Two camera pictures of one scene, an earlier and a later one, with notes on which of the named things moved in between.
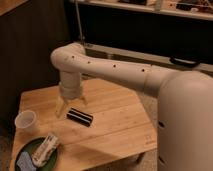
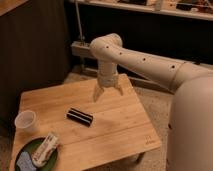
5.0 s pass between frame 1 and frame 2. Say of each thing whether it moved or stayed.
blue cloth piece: stayed
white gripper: moved
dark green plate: stayed
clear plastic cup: stayed
